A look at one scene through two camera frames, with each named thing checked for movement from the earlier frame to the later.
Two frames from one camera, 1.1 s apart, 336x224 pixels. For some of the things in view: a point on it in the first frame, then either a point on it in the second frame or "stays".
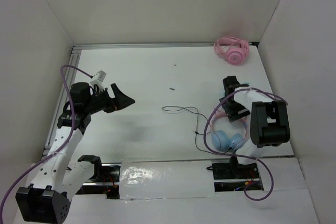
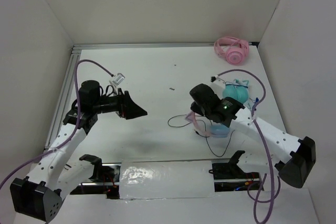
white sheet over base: x=147 y=179 stays
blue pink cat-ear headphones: x=222 y=142 to x=219 y=131
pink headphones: x=234 y=50 stays
